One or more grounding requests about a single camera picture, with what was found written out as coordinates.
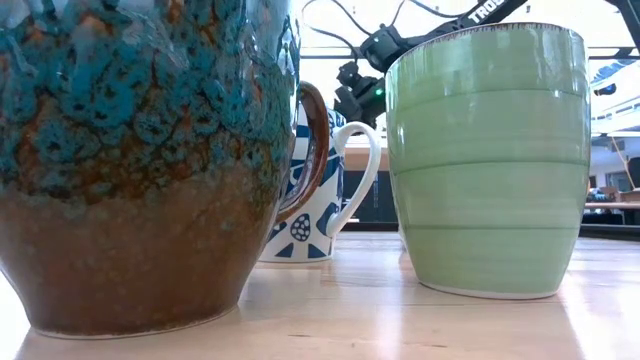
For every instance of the white blue patterned mug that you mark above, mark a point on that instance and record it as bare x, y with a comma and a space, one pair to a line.
310, 235

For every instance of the black overhead frame bar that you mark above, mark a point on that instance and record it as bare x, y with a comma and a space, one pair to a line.
615, 52

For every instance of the wooden background table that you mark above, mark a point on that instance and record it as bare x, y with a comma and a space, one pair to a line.
610, 205

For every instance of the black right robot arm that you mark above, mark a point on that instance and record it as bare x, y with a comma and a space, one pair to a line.
392, 50

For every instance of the teal brown glazed mug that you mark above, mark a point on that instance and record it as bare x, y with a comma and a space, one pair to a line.
125, 150

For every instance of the black aluminium rig frame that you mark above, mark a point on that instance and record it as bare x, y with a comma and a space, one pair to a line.
610, 232

